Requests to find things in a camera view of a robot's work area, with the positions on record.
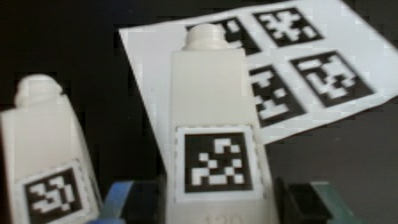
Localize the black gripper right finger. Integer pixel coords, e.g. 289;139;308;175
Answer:
273;178;362;224

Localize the white desk leg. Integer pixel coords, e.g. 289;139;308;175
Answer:
0;74;100;224
164;24;278;224

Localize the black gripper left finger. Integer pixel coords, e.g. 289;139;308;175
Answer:
86;179;163;224

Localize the fiducial marker sheet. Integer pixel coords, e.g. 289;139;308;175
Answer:
116;0;398;146

